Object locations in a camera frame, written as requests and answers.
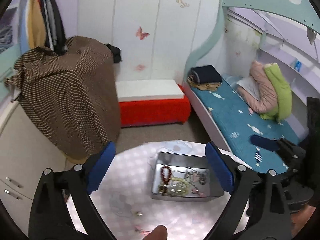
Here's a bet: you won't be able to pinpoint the dark navy folded clothes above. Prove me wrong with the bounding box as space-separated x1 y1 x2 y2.
189 65 222 84

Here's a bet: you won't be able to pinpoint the tan folded clothes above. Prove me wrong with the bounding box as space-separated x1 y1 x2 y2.
187 77 221 92

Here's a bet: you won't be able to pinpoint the white pillow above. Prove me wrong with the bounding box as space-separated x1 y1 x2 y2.
236 76 260 101

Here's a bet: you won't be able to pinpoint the silver chain necklace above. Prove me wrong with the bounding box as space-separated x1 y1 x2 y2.
172 167 209 185

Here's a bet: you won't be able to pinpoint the hanging clothes row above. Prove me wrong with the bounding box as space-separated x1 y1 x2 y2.
18 0 67 55

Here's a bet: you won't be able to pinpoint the pink butterfly wall sticker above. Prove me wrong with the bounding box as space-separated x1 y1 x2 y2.
136 27 150 40

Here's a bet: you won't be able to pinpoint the beige butterfly wall sticker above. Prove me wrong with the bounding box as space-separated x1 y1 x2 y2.
176 0 190 8

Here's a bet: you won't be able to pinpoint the mint drawer cabinet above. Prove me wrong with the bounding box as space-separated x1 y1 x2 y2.
0 44 21 102

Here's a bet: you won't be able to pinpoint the black garment behind cover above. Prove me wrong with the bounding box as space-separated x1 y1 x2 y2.
105 43 122 64

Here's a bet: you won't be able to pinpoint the teal patterned bed mattress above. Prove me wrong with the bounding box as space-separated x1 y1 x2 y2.
191 80 299 174

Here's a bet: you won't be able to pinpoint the white low cabinet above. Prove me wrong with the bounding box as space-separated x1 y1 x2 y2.
0 102 66 235

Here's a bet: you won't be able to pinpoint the grey metal tin box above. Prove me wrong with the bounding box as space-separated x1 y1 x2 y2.
151 152 224 202

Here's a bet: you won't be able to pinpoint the right hand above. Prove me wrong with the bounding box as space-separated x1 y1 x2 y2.
291 205 316 237

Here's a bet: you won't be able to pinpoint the mint bunk bed frame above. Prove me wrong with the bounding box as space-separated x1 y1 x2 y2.
183 0 320 106

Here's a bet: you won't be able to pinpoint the dark red bead bracelet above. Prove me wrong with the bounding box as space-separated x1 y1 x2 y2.
160 165 173 188

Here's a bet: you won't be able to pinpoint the left hand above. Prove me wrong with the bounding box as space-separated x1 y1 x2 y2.
143 225 168 240

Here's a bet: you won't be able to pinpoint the red storage bench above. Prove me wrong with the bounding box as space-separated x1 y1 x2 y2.
119 85 191 127

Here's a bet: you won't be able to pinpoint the brown striped cloth cover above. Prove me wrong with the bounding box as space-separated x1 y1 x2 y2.
5 36 121 160

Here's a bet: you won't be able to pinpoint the pink checkered cartoon tablecloth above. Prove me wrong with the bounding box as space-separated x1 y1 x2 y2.
66 139 253 240

